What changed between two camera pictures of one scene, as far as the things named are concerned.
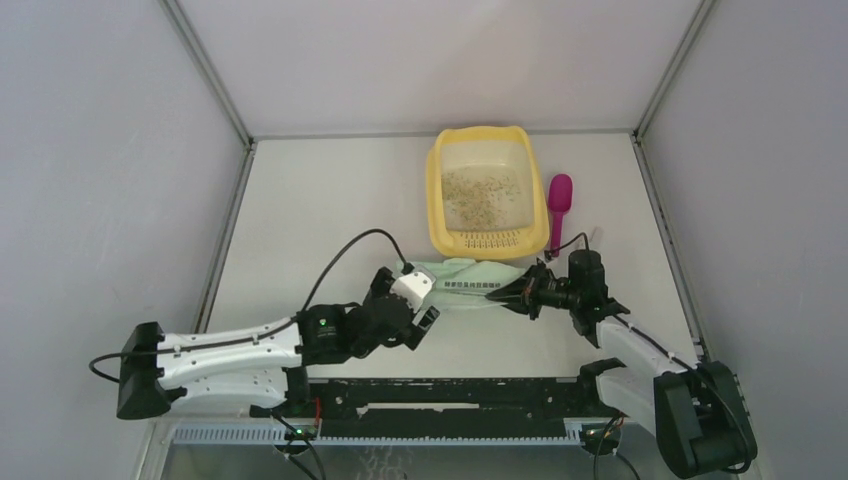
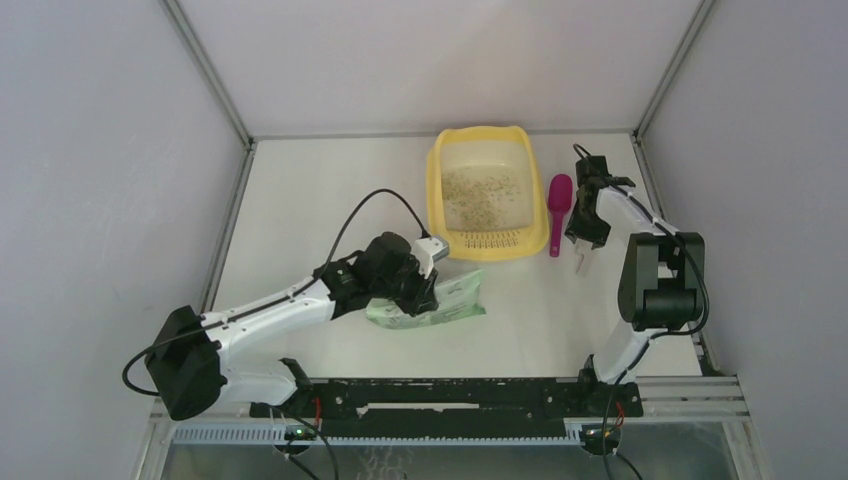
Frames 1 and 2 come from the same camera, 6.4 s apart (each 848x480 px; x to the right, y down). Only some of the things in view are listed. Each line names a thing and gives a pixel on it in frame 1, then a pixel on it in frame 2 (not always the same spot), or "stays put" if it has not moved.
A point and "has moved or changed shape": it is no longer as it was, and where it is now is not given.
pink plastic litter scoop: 560,200 stays put
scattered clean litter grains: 478,198 stays put
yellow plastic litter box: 487,194 stays put
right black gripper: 513,295 -> 576,229
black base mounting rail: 509,408 stays put
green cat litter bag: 463,283 has moved or changed shape
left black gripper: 411,335 -> 423,298
